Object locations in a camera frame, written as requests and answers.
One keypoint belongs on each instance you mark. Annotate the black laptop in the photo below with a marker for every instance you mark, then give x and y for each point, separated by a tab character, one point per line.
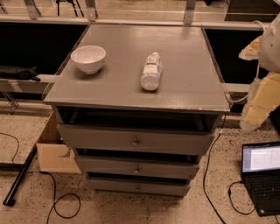
260	171

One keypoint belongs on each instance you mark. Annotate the black metal bar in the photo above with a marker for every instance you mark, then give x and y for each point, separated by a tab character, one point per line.
21	170

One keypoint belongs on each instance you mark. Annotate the grey top drawer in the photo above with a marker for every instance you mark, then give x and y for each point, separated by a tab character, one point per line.
140	140

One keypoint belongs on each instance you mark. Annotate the grey bottom drawer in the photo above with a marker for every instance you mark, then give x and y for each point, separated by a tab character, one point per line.
129	186

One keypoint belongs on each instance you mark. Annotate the cardboard box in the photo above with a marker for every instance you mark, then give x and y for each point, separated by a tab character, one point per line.
53	155

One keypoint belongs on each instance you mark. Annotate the black bag on rail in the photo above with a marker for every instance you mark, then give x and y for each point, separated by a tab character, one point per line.
18	73

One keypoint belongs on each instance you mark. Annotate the grey middle drawer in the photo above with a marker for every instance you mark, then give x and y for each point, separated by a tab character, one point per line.
137	167

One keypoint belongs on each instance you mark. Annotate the white bowl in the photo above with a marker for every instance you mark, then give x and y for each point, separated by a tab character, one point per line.
89	58

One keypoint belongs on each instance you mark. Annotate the grey drawer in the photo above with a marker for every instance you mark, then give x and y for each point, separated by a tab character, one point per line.
137	167
140	140
129	186

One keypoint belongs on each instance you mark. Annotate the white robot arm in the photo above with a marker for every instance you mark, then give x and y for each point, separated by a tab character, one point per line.
269	47

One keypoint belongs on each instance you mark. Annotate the clear plastic water bottle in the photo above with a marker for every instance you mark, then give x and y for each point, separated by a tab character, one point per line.
152	70

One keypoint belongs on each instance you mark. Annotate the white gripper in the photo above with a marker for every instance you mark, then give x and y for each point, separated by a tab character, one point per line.
270	49

